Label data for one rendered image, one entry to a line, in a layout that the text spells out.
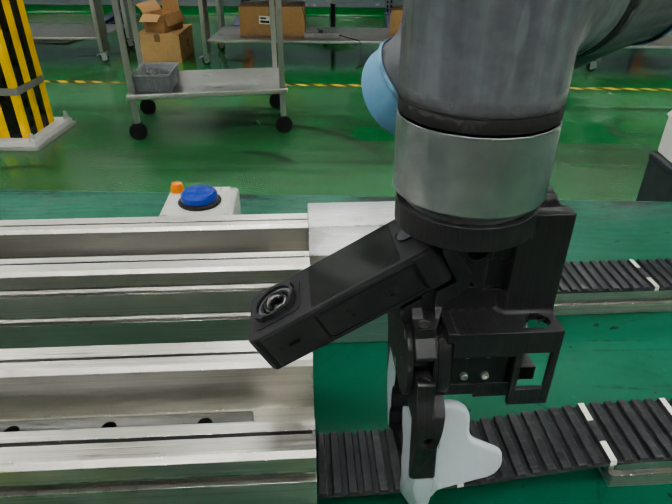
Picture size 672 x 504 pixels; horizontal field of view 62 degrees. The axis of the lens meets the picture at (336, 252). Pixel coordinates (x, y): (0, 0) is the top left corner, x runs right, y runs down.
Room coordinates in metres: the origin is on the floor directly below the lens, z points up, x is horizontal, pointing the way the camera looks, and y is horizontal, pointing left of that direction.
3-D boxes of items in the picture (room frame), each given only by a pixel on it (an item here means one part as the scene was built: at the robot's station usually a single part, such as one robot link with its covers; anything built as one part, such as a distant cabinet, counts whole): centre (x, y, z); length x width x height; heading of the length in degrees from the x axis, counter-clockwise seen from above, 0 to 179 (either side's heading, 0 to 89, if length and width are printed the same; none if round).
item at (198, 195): (0.56, 0.15, 0.84); 0.04 x 0.04 x 0.02
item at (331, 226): (0.46, -0.02, 0.83); 0.12 x 0.09 x 0.10; 4
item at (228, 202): (0.56, 0.15, 0.81); 0.10 x 0.08 x 0.06; 4
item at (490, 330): (0.26, -0.07, 0.93); 0.09 x 0.08 x 0.12; 94
